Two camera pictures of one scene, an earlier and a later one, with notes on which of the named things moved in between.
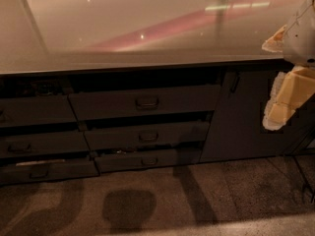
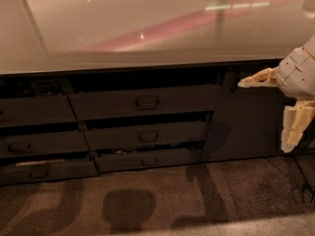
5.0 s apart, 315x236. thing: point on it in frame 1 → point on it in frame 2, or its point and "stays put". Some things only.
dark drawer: x=189 y=134 stays put
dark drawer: x=138 y=161 stays put
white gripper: x=301 y=38 → x=297 y=74
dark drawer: x=132 y=103 stays put
